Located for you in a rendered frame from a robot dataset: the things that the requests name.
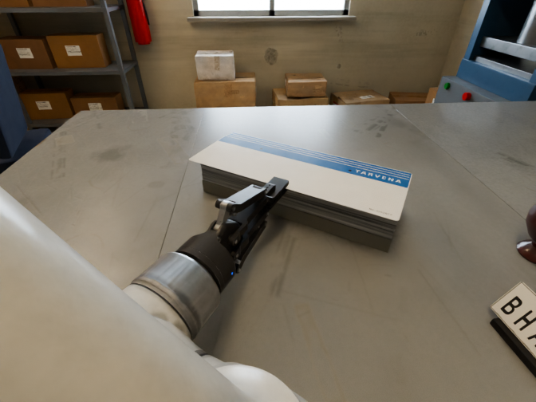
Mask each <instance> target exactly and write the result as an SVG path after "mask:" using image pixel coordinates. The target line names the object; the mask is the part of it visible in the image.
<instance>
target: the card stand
mask: <svg viewBox="0 0 536 402"><path fill-rule="evenodd" d="M490 324H491V326H492V327H493V328H494V329H495V330H496V332H497V333H498V334H499V335H500V337H501V338H502V339H503V340H504V341H505V342H506V343H507V344H508V345H509V347H510V348H511V349H512V350H513V351H514V353H515V354H516V355H517V356H518V358H519V359H520V360H521V361H522V363H523V364H524V365H525V366H526V367H527V368H528V369H529V370H530V371H531V373H532V374H533V375H534V376H535V377H536V358H535V357H534V356H533V355H532V354H531V352H530V351H529V350H528V349H527V348H526V347H525V345H524V344H523V343H522V342H521V341H520V340H519V339H518V338H517V337H516V336H515V335H514V334H513V333H512V331H511V330H510V329H509V328H508V327H507V326H506V325H505V323H504V322H503V321H502V320H501V319H500V318H499V317H497V318H493V319H492V320H491V322H490Z"/></svg>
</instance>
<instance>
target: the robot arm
mask: <svg viewBox="0 0 536 402"><path fill-rule="evenodd" d="M288 185H289V180H286V179H281V178H278V177H275V176H274V177H273V178H272V179H271V180H270V181H269V182H268V183H267V184H266V185H265V186H264V187H259V186H256V185H253V184H252V185H250V186H249V187H247V188H245V189H243V190H241V191H239V192H238V193H236V194H234V195H232V196H231V197H229V198H227V199H217V200H216V202H215V207H216V208H218V209H219V215H218V218H217V219H216V220H215V221H213V222H212V223H211V225H210V226H209V228H208V229H207V231H206V232H204V233H202V234H197V235H194V236H192V237H190V238H189V239H188V240H187V241H186V242H185V243H184V244H183V245H182V246H181V247H180V248H179V249H178V250H177V251H176V252H167V253H166V254H163V255H162V256H161V257H160V258H159V259H157V260H156V261H155V262H154V263H153V264H152V265H151V266H149V267H148V268H147V269H146V270H145V271H144V272H143V273H142V274H141V275H140V276H139V277H137V278H135V279H134V280H133V281H132V282H131V284H130V285H129V286H127V287H126V288H125V289H123V290H122V289H120V288H119V287H118V286H117V285H115V284H114V283H113V282H112V281H111V280H109V279H108V278H107V277H106V276H105V275H103V274H102V273H101V272H100V271H99V270H98V269H97V268H96V267H95V266H93V265H92V264H91V263H90V262H88V261H87V260H86V259H85V258H83V257H82V256H81V255H80V254H79V253H77V252H76V251H75V250H74V249H73V248H72V247H71V246H70V245H69V244H68V243H66V242H65V241H64V240H63V239H61V238H60V237H59V236H58V235H57V234H55V233H54V232H53V231H52V230H50V229H49V228H48V227H47V226H46V225H45V224H44V223H43V222H42V221H40V220H39V219H38V218H37V217H36V216H34V215H33V214H32V213H31V212H29V211H28V210H27V209H26V208H25V207H23V206H22V205H21V204H20V203H19V202H18V201H17V200H16V199H14V198H13V197H12V196H11V195H10V194H8V193H7V192H6V191H5V190H4V189H2V188H1V187H0V402H308V401H307V400H305V399H304V398H302V397H301V396H299V395H298V394H297V393H295V392H293V391H292V390H290V389H289V388H288V387H287V386H286V385H285V384H284V383H283V382H281V381H280V380H279V379H278V378H277V377H276V376H273V375H272V374H270V373H268V372H266V371H264V370H262V369H260V368H255V367H252V366H248V365H242V364H239V363H235V362H223V361H221V360H219V359H217V358H215V357H213V356H211V355H210V354H208V353H206V352H204V351H203V350H202V349H201V348H200V347H199V346H198V345H196V344H195V343H194V342H193V341H192V340H193V339H195V337H196V336H197V335H198V333H199V331H200V330H201V328H202V327H203V325H204V324H205V323H206V322H207V320H208V319H209V317H210V316H211V315H212V314H213V313H214V311H215V310H216V309H217V307H218V306H219V303H220V298H221V297H220V294H221V293H222V291H223V290H224V289H225V288H226V286H227V285H228V283H229V282H230V281H231V279H232V278H233V277H234V275H235V274H238V273H239V272H240V270H241V268H242V265H243V263H244V261H245V259H246V257H247V256H248V254H249V253H250V251H251V250H252V248H253V247H254V244H255V243H256V242H257V241H258V238H259V237H260V235H261V234H262V232H263V231H264V229H265V228H266V226H267V221H266V220H265V219H266V217H267V216H268V214H269V210H270V209H271V208H272V207H273V206H274V205H275V204H276V202H277V201H278V200H279V199H280V198H281V197H282V196H283V195H284V194H285V193H286V192H287V190H288V189H285V188H286V187H287V186H288Z"/></svg>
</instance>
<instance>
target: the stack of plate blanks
mask: <svg viewBox="0 0 536 402"><path fill-rule="evenodd" d="M232 134H236V135H240V136H245V137H250V138H253V139H256V140H263V141H266V142H270V143H274V144H280V145H284V146H287V147H291V148H297V149H301V150H304V151H307V152H314V153H317V154H322V155H325V156H331V157H335V158H338V159H342V160H348V161H352V162H355V163H359V164H365V165H368V166H373V167H376V168H383V169H386V170H389V171H396V172H399V173H403V174H407V175H410V176H412V173H409V172H406V171H399V170H396V169H391V168H388V167H381V166H378V165H375V164H368V163H365V162H361V161H357V160H351V159H347V158H344V157H340V156H334V155H330V154H326V153H323V152H316V151H313V150H309V149H305V148H299V147H295V146H292V145H288V144H282V143H279V142H274V141H271V140H264V139H261V138H258V137H253V136H248V135H243V134H240V133H237V132H232ZM200 165H201V168H202V176H203V179H202V182H203V190H204V191H205V192H208V193H211V194H213V195H217V196H220V197H223V198H225V199H227V198H229V197H231V196H232V195H234V194H236V193H238V192H239V191H241V190H243V189H245V188H247V187H249V186H250V185H252V184H253V185H256V186H259V187H264V186H265V185H266V183H263V182H261V181H257V180H255V179H250V178H247V177H244V176H241V175H236V174H234V173H230V172H228V171H223V170H220V169H217V168H214V167H209V166H207V165H203V164H200ZM269 213H271V214H273V215H277V216H280V217H283V218H285V219H289V220H292V221H294V222H297V223H301V224H304V225H306V226H308V227H312V228H315V229H318V230H320V231H324V232H327V233H330V234H332V235H336V236H339V237H342V238H346V239H348V240H351V241H354V242H358V243H360V244H363V245H366V246H370V247H372V248H375V249H378V250H382V251H384V252H387V253H388V250H389V247H390V245H391V242H392V238H393V235H394V232H395V229H396V225H397V223H398V221H393V220H391V219H386V218H382V217H380V216H377V215H372V214H369V213H366V212H363V211H359V210H356V209H352V208H350V207H345V206H342V205H339V204H336V203H331V202H329V201H325V200H323V199H318V198H315V197H312V196H309V195H304V194H302V193H298V192H296V191H291V190H287V192H286V193H285V194H284V195H283V196H282V197H281V198H280V199H279V200H278V201H277V202H276V204H275V205H274V206H273V207H272V208H271V209H270V210H269Z"/></svg>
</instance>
